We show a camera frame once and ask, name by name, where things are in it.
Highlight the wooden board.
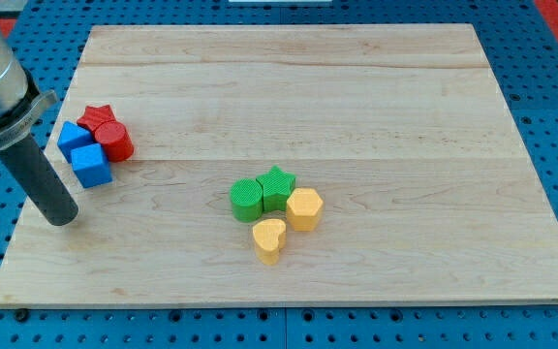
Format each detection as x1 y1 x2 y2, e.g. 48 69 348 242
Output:
0 24 558 309

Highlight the green cylinder block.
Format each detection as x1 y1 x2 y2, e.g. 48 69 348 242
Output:
230 178 264 222

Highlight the yellow hexagon block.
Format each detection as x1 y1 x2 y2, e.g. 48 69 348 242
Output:
286 188 324 232

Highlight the green star block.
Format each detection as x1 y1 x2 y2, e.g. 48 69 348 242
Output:
256 166 296 212

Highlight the blue cube block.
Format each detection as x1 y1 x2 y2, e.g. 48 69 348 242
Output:
71 143 112 188

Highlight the yellow heart block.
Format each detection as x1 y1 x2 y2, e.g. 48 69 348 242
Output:
252 218 287 266

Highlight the red star block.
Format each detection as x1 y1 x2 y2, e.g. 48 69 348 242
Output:
77 105 115 134

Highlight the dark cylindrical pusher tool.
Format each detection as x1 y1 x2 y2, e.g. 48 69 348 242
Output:
0 135 78 226

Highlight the blue pentagon block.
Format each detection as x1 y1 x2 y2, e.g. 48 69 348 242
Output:
57 121 95 163

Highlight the red cylinder block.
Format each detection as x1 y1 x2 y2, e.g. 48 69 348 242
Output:
94 121 135 163

